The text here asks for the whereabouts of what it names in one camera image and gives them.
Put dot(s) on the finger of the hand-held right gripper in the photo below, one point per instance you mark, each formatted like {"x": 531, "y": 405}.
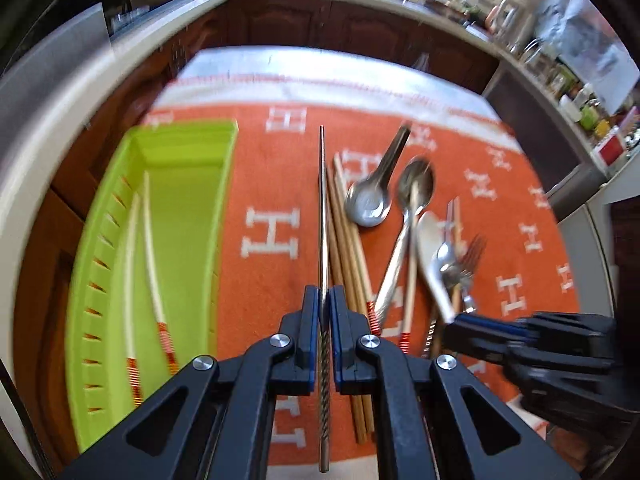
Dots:
{"x": 495, "y": 324}
{"x": 480, "y": 344}

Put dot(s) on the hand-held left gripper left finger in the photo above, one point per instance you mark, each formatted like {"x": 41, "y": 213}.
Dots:
{"x": 312, "y": 340}

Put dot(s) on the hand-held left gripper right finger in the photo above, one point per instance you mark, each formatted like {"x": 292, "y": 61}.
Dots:
{"x": 336, "y": 340}

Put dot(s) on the brown wooden chopstick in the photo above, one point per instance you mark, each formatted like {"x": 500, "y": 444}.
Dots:
{"x": 352, "y": 255}
{"x": 336, "y": 260}

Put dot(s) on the white ceramic spoon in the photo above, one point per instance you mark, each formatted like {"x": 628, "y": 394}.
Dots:
{"x": 427, "y": 240}

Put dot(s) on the wide metal soup spoon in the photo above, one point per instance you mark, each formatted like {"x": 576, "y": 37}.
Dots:
{"x": 370, "y": 205}

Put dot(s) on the long metal spoon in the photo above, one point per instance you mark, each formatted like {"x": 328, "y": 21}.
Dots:
{"x": 417, "y": 182}

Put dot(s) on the green plastic tray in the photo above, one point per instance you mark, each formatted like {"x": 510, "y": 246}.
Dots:
{"x": 185, "y": 200}

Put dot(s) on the metal fork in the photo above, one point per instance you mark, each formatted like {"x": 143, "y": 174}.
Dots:
{"x": 472, "y": 260}

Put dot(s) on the small metal spoon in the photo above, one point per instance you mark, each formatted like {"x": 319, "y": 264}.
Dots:
{"x": 444, "y": 257}

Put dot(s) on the grey cabinet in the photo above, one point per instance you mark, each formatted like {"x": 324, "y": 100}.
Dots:
{"x": 597, "y": 250}

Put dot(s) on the orange printed blanket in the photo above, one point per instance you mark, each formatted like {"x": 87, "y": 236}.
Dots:
{"x": 280, "y": 175}

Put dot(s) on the black kitchen appliance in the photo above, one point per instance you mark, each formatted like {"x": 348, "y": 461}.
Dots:
{"x": 530, "y": 125}

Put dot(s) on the red box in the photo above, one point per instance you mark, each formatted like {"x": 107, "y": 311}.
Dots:
{"x": 607, "y": 150}

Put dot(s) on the green cup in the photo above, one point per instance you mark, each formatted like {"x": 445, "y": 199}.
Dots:
{"x": 590, "y": 116}

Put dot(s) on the grey metal appliance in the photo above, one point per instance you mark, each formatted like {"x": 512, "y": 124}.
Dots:
{"x": 50, "y": 60}

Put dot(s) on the wall poster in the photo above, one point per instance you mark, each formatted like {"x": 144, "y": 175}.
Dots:
{"x": 590, "y": 45}

